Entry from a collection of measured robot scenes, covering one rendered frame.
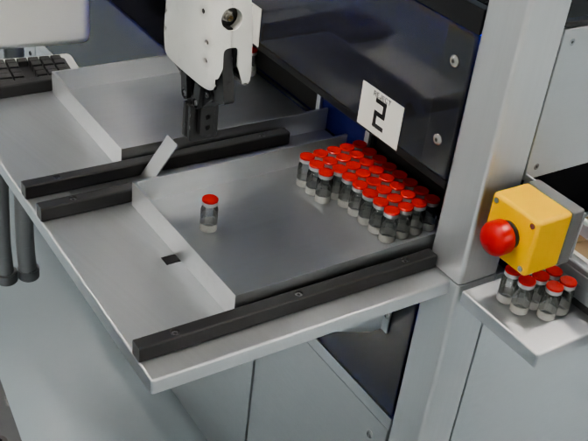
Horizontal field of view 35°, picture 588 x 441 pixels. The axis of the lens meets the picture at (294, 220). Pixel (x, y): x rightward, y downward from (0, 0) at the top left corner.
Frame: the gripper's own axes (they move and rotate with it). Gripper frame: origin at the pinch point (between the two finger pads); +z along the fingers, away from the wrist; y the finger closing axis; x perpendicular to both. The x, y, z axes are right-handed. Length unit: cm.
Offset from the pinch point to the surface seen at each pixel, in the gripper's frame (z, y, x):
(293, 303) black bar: 20.8, -8.1, -8.6
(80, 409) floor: 110, 71, -13
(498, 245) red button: 10.8, -19.3, -26.5
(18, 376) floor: 110, 87, -5
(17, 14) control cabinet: 23, 88, -10
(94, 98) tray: 22, 49, -9
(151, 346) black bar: 20.5, -8.1, 8.7
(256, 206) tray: 22.2, 12.8, -16.4
